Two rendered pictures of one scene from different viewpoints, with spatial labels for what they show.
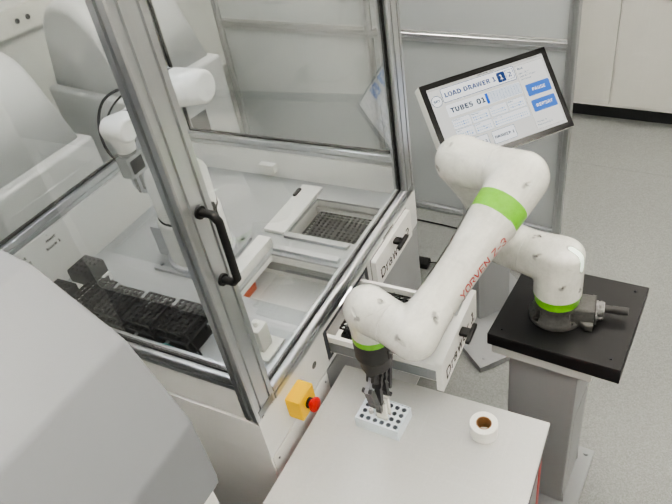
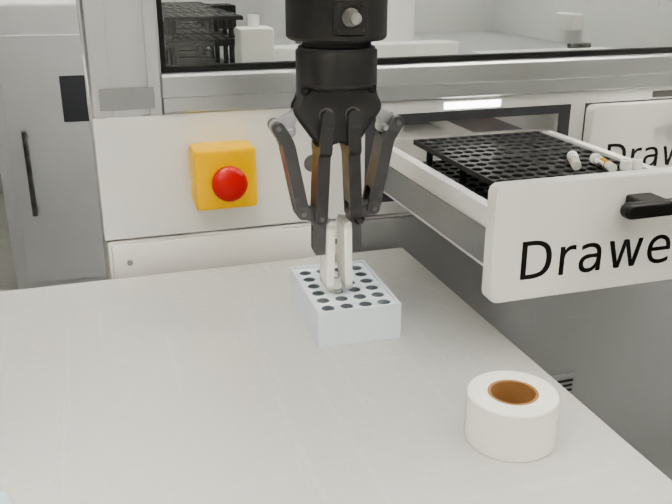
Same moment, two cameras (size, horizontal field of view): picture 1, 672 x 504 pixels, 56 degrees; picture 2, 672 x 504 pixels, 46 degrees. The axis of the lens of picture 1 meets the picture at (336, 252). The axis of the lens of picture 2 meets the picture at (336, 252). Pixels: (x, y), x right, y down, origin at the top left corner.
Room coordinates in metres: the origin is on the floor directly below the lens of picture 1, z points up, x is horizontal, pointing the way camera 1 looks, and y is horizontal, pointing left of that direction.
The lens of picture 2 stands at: (0.43, -0.52, 1.11)
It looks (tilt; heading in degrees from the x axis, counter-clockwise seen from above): 20 degrees down; 39
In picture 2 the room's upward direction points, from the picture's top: straight up
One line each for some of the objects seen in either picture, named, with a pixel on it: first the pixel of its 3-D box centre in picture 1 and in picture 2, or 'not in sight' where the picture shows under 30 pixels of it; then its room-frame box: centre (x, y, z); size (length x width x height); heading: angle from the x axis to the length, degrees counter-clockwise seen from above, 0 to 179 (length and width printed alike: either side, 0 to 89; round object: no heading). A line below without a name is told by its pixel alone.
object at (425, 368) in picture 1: (386, 323); (514, 182); (1.27, -0.10, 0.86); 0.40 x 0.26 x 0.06; 57
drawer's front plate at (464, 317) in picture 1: (457, 338); (626, 228); (1.16, -0.28, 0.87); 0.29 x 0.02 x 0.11; 147
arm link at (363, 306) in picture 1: (370, 315); not in sight; (1.00, -0.05, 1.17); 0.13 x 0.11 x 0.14; 38
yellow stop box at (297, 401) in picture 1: (301, 400); (223, 175); (1.05, 0.16, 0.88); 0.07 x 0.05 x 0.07; 147
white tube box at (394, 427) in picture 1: (383, 416); (342, 300); (1.02, -0.04, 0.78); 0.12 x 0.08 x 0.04; 55
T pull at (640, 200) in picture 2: (466, 332); (649, 204); (1.14, -0.30, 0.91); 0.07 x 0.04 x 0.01; 147
